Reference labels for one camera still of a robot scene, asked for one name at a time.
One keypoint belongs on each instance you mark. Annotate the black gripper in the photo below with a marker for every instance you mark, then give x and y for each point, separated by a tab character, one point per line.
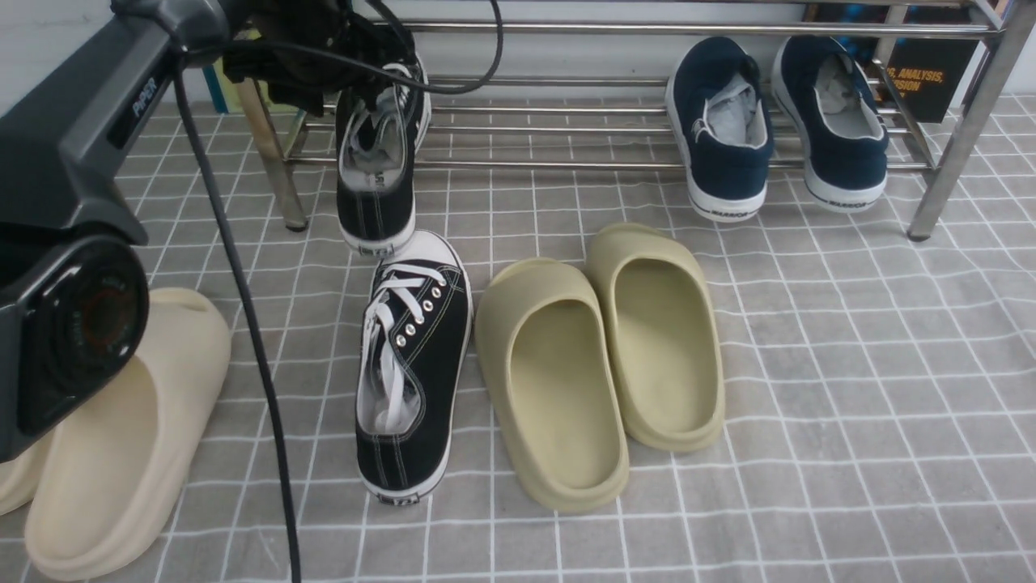
298	53

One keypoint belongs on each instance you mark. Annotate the black canvas sneaker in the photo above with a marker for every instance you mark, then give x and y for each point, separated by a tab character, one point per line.
380	126
415	334

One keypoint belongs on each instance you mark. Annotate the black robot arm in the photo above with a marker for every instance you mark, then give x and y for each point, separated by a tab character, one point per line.
75	299

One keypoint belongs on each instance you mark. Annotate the left navy canvas shoe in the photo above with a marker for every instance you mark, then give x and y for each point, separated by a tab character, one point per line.
723	129

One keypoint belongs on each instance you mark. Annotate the navy canvas shoe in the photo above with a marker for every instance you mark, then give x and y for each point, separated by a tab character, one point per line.
723	129
825	93

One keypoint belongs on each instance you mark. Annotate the right navy canvas shoe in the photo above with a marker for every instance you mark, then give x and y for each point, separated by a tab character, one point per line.
825	93

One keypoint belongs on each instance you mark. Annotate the silver metal shoe rack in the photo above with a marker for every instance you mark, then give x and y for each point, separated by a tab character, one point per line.
1004	35

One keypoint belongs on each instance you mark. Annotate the teal yellow board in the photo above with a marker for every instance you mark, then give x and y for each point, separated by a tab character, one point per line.
224	94

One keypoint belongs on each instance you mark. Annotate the left olive foam slipper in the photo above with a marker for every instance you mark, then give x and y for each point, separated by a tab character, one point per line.
542	352

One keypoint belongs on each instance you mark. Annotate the olive foam slipper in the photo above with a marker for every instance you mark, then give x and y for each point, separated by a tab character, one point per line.
542	352
662	340

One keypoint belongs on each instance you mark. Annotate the right olive foam slipper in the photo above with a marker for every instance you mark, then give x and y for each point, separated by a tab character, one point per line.
662	340

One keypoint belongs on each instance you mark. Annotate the right cream foam slipper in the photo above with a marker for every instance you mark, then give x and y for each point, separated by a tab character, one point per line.
117	465

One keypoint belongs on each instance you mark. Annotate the cream foam slipper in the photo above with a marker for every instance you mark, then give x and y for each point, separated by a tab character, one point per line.
20	478
117	465

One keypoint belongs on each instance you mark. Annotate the left cream foam slipper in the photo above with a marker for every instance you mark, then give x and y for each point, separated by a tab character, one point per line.
20	478

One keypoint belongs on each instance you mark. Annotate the black book orange text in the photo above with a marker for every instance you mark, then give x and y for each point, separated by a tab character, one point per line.
927	73

